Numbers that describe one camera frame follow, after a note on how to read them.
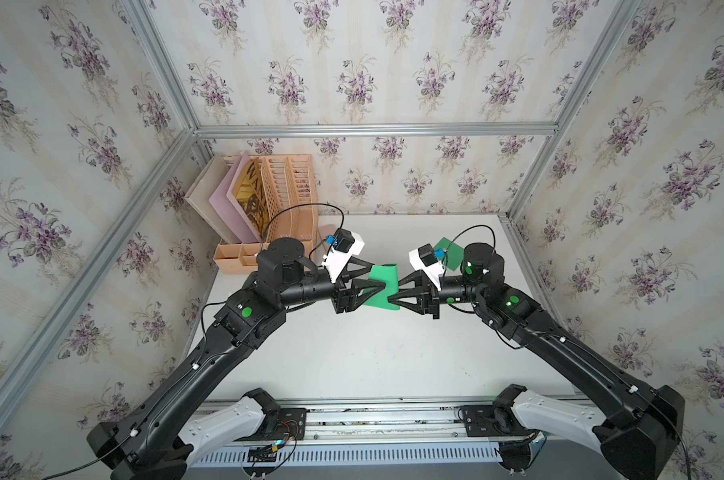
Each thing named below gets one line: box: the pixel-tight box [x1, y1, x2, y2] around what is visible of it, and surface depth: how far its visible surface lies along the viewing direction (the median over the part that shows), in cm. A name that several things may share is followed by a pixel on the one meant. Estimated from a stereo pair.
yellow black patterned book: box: [233, 157, 269, 242], surface depth 103 cm
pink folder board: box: [208, 151, 262, 244], surface depth 91 cm
